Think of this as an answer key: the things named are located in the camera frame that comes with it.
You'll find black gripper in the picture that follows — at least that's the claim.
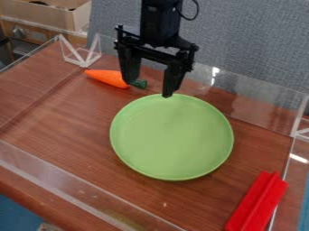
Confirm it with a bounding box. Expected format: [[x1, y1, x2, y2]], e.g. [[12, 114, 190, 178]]
[[115, 25, 199, 97]]

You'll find red plastic block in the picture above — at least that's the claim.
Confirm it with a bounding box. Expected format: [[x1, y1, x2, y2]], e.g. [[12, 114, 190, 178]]
[[224, 171, 289, 231]]

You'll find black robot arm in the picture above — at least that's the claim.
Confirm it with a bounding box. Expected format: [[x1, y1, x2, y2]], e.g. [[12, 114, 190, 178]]
[[115, 0, 199, 97]]

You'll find green plate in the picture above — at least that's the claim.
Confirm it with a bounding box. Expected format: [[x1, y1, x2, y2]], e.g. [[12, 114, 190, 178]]
[[109, 94, 234, 181]]

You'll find orange toy carrot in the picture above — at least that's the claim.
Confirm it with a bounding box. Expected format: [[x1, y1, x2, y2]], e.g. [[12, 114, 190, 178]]
[[83, 69, 148, 90]]

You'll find cardboard box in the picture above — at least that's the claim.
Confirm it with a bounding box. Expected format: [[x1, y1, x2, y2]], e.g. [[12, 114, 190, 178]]
[[0, 0, 92, 32]]

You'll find clear acrylic corner bracket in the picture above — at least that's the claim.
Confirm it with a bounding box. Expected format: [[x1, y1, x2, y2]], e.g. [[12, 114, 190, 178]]
[[57, 33, 101, 68]]

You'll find black cable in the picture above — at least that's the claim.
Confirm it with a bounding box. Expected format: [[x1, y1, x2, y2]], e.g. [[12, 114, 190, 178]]
[[176, 0, 200, 22]]

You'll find clear acrylic tray wall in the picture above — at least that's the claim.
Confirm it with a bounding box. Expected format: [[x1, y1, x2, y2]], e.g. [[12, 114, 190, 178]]
[[0, 40, 306, 231]]

